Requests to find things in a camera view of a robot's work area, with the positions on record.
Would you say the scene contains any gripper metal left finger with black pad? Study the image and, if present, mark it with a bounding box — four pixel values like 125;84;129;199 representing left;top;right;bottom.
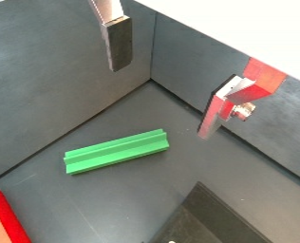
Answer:
88;0;133;72

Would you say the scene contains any black curved fixture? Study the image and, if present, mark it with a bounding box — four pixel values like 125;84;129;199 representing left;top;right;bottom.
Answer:
149;182;274;243

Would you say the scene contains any green star-profile bar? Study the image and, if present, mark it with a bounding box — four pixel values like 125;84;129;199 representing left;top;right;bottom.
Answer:
64;129;169;175

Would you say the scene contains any red shape-sorter box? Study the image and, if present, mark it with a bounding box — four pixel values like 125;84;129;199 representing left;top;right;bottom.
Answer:
0;192;32;243

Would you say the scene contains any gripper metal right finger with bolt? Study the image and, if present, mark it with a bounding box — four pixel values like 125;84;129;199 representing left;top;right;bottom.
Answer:
199;58;288;140

